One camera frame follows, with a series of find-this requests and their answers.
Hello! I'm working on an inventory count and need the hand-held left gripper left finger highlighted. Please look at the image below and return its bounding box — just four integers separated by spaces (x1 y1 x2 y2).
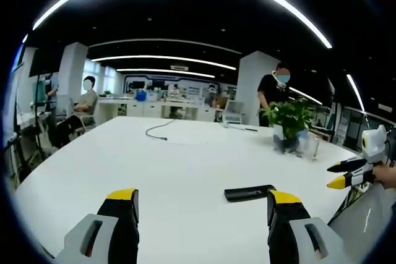
54 187 140 264

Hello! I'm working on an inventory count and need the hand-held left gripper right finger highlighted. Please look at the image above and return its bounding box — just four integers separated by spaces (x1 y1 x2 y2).
267 189 354 264

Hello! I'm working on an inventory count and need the black remote control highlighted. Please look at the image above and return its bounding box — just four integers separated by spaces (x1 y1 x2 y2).
224 184 277 203

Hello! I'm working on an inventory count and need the person's right hand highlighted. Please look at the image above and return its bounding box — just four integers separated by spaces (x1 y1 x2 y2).
372 164 396 189

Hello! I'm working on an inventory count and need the clear glass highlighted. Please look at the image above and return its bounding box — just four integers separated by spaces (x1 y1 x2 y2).
298 130 322 161

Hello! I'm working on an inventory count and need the green potted plant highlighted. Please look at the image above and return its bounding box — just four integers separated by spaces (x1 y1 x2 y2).
261 98 316 155

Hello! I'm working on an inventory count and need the white office chair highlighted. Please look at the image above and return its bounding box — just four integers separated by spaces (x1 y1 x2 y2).
68 93 99 137

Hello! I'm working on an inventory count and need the white cabinet counter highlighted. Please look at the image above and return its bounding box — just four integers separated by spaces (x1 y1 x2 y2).
96 95 223 122

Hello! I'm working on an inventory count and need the grey mesh office chair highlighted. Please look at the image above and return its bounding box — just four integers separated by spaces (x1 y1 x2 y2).
222 100 246 124

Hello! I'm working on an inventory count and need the black monitor screen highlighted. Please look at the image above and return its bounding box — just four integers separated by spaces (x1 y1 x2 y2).
28 46 65 77

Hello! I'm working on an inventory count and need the grey cable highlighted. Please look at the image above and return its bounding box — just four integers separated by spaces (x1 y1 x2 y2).
145 119 176 141

